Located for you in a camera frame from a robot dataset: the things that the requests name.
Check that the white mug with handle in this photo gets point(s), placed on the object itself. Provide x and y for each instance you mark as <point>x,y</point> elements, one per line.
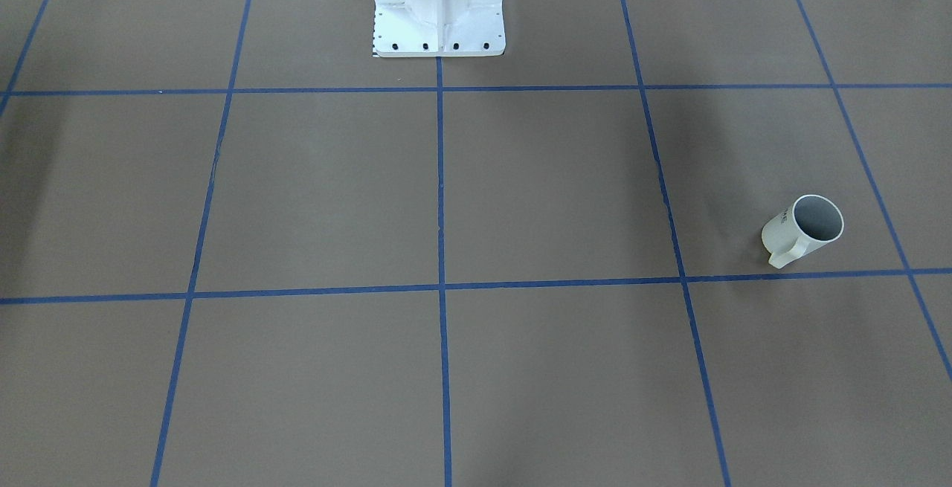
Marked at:
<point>808,224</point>

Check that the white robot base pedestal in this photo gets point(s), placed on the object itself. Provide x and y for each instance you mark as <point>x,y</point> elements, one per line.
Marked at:
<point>438,28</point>

